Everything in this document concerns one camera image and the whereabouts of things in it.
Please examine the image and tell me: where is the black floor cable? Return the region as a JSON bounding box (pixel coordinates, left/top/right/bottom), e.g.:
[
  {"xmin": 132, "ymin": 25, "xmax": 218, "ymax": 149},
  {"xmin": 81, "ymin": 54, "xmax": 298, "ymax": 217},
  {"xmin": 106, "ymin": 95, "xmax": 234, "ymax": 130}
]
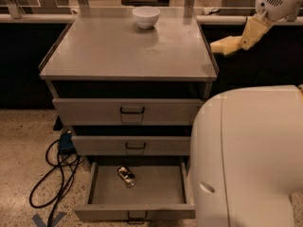
[{"xmin": 28, "ymin": 138, "xmax": 84, "ymax": 227}]

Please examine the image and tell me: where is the yellow sponge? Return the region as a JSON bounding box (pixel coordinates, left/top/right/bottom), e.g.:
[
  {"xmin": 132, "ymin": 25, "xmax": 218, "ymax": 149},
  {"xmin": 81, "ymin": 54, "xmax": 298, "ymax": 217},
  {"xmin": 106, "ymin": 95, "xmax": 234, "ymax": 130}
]
[{"xmin": 210, "ymin": 36, "xmax": 241, "ymax": 56}]

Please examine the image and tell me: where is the grey top drawer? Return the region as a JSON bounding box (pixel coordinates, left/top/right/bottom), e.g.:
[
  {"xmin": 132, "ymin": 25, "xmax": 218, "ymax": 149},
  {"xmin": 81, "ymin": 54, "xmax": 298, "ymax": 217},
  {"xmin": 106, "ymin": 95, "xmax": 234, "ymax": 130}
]
[{"xmin": 53, "ymin": 98, "xmax": 203, "ymax": 126}]

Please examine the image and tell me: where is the grey metal drawer cabinet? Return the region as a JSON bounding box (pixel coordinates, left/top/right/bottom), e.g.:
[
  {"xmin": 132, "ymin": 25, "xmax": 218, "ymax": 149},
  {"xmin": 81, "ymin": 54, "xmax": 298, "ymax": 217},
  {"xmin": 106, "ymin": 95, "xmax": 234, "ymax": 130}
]
[{"xmin": 38, "ymin": 7, "xmax": 220, "ymax": 175}]

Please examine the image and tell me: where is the grey bottom drawer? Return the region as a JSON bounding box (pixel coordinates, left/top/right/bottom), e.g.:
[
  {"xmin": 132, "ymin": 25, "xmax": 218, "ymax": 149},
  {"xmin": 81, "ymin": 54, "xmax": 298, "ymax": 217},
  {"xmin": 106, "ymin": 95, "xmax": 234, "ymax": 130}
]
[{"xmin": 75, "ymin": 158, "xmax": 195, "ymax": 221}]

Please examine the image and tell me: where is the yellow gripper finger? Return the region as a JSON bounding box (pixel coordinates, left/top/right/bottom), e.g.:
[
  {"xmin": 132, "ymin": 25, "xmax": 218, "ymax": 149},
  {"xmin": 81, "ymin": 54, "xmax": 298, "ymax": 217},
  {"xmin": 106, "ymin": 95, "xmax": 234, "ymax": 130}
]
[{"xmin": 240, "ymin": 16, "xmax": 273, "ymax": 50}]

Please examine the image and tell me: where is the blue power adapter box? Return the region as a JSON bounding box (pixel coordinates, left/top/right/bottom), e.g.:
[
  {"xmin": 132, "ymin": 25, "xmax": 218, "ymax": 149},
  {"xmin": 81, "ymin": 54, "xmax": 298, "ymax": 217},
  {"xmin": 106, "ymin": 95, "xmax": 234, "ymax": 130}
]
[{"xmin": 59, "ymin": 132, "xmax": 75, "ymax": 153}]

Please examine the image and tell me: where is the grey middle drawer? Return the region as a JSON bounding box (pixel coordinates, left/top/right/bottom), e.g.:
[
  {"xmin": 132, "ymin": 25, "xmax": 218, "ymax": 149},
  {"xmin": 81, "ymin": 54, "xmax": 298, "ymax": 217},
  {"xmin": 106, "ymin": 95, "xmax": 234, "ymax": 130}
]
[{"xmin": 72, "ymin": 136, "xmax": 190, "ymax": 156}]

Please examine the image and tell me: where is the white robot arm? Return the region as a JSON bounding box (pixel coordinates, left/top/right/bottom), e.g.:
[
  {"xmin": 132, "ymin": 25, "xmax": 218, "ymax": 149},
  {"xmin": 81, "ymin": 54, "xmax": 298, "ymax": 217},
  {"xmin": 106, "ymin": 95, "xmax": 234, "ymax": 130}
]
[{"xmin": 190, "ymin": 52, "xmax": 303, "ymax": 227}]

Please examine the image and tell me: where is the white ceramic bowl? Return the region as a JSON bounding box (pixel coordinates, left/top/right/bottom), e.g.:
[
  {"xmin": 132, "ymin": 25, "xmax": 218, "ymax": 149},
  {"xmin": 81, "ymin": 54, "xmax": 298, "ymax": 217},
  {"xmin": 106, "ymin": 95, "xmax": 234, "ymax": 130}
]
[{"xmin": 133, "ymin": 6, "xmax": 160, "ymax": 29}]

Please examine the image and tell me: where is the crushed shiny metal can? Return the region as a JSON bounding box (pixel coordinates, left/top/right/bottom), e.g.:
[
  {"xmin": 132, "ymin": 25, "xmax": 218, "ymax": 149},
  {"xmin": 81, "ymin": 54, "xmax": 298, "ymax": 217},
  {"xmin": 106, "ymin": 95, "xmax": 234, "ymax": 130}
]
[{"xmin": 117, "ymin": 166, "xmax": 135, "ymax": 187}]

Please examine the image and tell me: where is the grey drawer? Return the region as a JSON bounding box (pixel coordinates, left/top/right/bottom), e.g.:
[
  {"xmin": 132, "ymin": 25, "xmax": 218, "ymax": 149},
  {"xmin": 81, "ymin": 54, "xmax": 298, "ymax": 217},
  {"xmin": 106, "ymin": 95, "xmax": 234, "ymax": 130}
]
[
  {"xmin": 72, "ymin": 136, "xmax": 190, "ymax": 156},
  {"xmin": 75, "ymin": 158, "xmax": 195, "ymax": 221},
  {"xmin": 53, "ymin": 98, "xmax": 203, "ymax": 126}
]

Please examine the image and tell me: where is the blue tape floor marker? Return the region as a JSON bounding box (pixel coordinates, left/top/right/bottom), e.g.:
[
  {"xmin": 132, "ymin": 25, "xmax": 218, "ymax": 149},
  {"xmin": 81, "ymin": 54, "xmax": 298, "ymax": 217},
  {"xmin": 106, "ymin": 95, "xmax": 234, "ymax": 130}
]
[{"xmin": 31, "ymin": 212, "xmax": 68, "ymax": 227}]

